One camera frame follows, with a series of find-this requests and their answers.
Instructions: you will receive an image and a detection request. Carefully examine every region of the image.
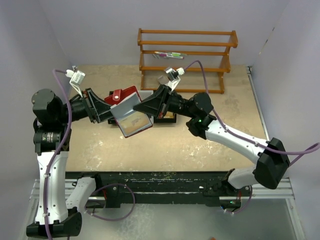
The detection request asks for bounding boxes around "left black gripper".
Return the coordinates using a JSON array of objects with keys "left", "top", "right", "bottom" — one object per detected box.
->
[{"left": 56, "top": 87, "right": 122, "bottom": 124}]

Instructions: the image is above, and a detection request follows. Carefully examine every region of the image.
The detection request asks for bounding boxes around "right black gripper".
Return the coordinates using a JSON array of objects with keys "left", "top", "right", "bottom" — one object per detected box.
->
[{"left": 133, "top": 84, "right": 196, "bottom": 120}]

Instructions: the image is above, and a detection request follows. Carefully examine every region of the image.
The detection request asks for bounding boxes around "clear plastic card sleeve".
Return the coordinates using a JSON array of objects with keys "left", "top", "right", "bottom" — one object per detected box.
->
[{"left": 110, "top": 92, "right": 141, "bottom": 123}]

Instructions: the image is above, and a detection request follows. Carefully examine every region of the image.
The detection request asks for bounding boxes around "red leather card holder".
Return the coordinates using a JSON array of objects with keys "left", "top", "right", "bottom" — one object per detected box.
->
[{"left": 108, "top": 86, "right": 153, "bottom": 138}]

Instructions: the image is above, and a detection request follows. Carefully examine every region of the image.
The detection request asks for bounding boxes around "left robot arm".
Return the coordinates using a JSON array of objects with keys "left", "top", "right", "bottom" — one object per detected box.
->
[{"left": 26, "top": 88, "right": 112, "bottom": 240}]

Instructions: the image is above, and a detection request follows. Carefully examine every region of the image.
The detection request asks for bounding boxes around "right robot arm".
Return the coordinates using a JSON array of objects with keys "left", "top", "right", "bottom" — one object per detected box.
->
[{"left": 133, "top": 85, "right": 290, "bottom": 196}]

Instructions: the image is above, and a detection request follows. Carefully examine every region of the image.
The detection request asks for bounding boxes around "yellow card stack in tray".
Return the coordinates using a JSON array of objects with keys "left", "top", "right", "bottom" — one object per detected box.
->
[{"left": 163, "top": 112, "right": 175, "bottom": 119}]

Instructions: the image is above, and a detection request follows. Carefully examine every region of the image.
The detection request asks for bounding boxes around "tan card in holder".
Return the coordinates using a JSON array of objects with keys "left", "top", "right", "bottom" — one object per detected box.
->
[{"left": 118, "top": 111, "right": 151, "bottom": 136}]

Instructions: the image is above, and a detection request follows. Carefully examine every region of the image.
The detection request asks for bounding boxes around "black and white organiser tray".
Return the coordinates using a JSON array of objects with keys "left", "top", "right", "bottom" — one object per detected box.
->
[{"left": 104, "top": 90, "right": 177, "bottom": 126}]

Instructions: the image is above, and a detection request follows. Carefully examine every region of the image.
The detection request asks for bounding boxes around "small grey box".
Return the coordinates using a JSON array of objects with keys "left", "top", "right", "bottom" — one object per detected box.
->
[{"left": 157, "top": 75, "right": 168, "bottom": 85}]

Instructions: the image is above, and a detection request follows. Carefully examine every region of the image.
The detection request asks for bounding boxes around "bundle of coloured pens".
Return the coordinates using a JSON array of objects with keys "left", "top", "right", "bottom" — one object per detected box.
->
[{"left": 152, "top": 51, "right": 187, "bottom": 60}]

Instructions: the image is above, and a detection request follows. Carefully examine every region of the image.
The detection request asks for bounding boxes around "wooden three-tier shelf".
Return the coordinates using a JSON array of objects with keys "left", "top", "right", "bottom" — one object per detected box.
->
[{"left": 136, "top": 28, "right": 238, "bottom": 95}]

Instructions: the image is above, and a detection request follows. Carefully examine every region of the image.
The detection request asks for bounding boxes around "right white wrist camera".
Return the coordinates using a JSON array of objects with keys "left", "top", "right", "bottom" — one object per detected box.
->
[{"left": 164, "top": 67, "right": 185, "bottom": 92}]

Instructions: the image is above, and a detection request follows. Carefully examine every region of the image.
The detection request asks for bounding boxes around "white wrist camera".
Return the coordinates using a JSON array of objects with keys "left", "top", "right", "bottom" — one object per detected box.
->
[
  {"left": 164, "top": 67, "right": 185, "bottom": 92},
  {"left": 65, "top": 69, "right": 86, "bottom": 97}
]

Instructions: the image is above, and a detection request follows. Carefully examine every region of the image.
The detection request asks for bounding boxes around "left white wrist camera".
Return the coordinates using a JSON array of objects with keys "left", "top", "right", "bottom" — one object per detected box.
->
[{"left": 65, "top": 69, "right": 86, "bottom": 97}]

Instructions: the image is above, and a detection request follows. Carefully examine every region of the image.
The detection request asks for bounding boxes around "aluminium frame rail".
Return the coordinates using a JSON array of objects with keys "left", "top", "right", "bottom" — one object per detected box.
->
[{"left": 29, "top": 179, "right": 294, "bottom": 201}]

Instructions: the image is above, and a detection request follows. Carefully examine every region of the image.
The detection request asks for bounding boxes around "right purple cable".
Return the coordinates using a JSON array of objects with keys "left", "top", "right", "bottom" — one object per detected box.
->
[{"left": 182, "top": 59, "right": 320, "bottom": 216}]

